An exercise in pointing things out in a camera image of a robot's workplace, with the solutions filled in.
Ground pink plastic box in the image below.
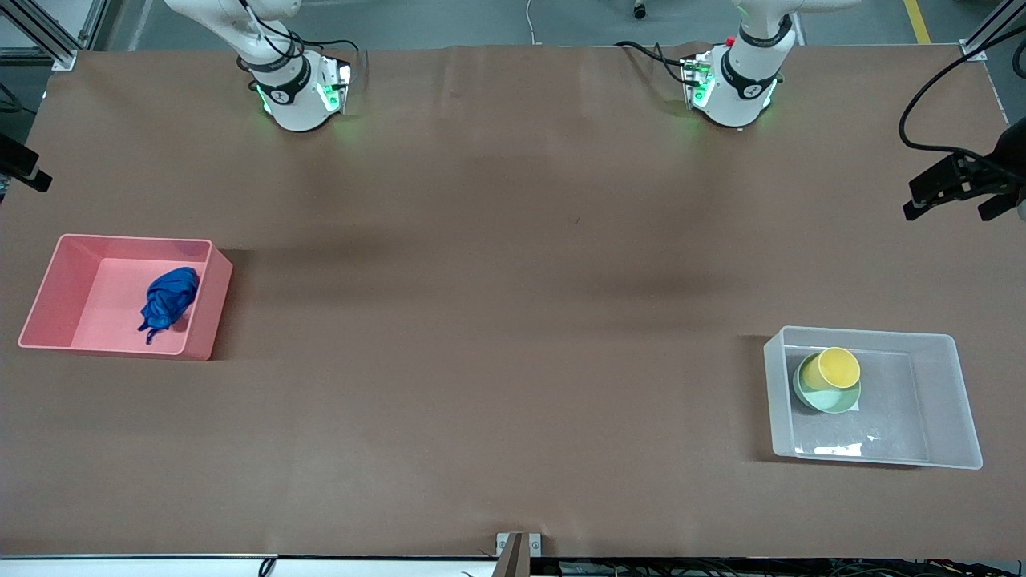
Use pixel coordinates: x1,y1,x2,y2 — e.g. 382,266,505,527
18,234,234,361

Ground yellow plastic cup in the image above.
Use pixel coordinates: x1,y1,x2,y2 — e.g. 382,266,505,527
802,347,862,391

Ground metal table bracket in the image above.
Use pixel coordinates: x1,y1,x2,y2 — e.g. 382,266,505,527
495,532,543,577

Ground blue cloth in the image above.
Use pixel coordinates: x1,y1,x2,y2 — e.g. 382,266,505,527
137,267,200,345

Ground clear plastic box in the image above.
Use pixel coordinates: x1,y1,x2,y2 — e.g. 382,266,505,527
763,325,984,470

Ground brown table cover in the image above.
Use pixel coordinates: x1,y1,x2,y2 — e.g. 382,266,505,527
0,44,1026,560

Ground mint green bowl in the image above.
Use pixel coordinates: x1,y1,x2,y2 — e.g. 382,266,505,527
793,353,862,414

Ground black left base cable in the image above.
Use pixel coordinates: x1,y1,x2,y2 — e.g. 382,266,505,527
616,40,698,85

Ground black base cable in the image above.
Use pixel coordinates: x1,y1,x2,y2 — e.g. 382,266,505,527
236,0,363,81
616,40,698,85

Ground black right base cable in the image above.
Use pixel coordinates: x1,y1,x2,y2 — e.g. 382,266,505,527
236,0,363,81

